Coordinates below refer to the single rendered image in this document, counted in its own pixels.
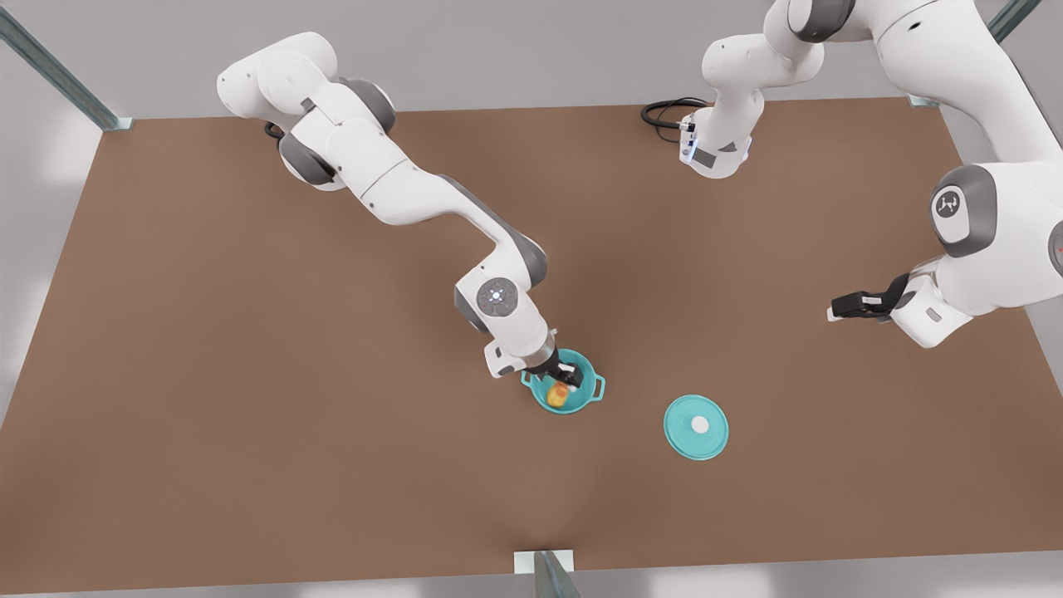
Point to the teal pot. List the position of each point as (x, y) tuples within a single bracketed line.
[(573, 390)]

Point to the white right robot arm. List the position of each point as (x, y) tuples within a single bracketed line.
[(399, 187)]

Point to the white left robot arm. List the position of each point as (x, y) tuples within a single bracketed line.
[(980, 166)]

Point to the yellow potato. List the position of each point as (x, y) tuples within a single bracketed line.
[(558, 394)]

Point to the teal pot lid white knob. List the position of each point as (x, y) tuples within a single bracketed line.
[(696, 427)]

